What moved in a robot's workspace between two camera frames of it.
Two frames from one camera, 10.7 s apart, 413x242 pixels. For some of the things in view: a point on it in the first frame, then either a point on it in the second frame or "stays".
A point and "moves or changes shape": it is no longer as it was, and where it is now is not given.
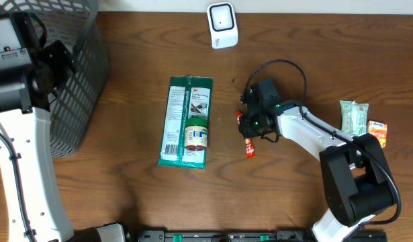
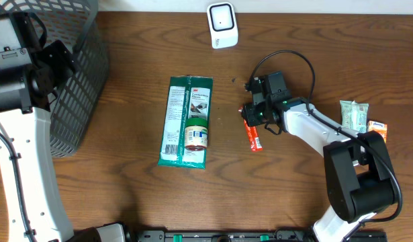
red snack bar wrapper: (249, 145) moves or changes shape
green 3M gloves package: (189, 97) stays
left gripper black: (57, 62) stays
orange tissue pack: (379, 130) stays
